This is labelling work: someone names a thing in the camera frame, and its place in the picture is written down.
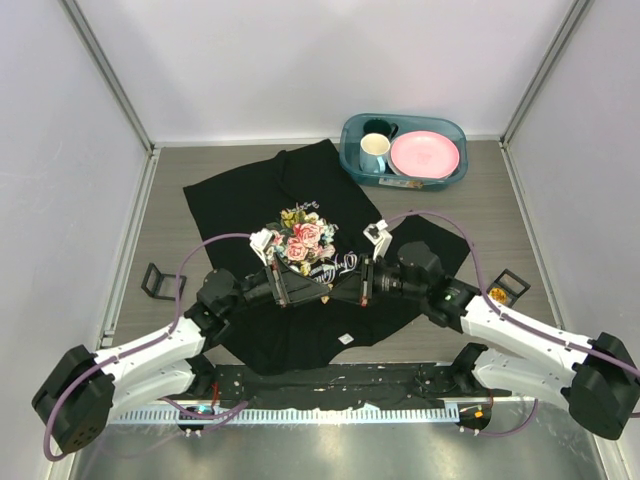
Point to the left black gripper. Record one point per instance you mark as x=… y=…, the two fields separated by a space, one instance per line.
x=290 y=286

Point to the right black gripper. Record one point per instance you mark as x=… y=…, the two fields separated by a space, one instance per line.
x=359 y=287

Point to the black floral print t-shirt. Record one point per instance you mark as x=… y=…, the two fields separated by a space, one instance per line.
x=318 y=213

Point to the round orange brooch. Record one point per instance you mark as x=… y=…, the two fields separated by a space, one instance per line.
x=499 y=294

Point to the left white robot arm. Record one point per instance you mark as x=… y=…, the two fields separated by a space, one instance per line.
x=86 y=390

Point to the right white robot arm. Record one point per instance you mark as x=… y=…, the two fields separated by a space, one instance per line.
x=593 y=379

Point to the white garment label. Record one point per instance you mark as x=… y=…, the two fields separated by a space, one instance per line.
x=346 y=339

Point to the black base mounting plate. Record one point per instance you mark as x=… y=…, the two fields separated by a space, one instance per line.
x=387 y=386

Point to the left black display box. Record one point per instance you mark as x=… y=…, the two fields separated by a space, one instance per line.
x=162 y=286

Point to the black display box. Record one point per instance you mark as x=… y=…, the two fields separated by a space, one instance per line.
x=162 y=286
x=513 y=284

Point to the light blue mug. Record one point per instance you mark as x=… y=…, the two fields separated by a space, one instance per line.
x=374 y=153

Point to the pink plate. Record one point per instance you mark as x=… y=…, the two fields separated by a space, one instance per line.
x=424 y=154

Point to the right black display box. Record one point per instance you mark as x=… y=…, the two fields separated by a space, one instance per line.
x=513 y=284

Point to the teal plastic basin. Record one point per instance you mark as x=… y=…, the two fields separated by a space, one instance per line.
x=352 y=133

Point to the dark green mug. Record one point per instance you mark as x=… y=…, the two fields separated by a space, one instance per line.
x=381 y=127

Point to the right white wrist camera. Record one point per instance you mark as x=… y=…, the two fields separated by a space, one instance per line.
x=378 y=234

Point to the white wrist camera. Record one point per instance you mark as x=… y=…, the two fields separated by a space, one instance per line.
x=378 y=234
x=261 y=243

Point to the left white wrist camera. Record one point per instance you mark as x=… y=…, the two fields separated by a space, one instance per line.
x=261 y=243

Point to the white slotted cable duct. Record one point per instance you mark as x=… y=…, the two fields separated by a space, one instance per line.
x=163 y=414

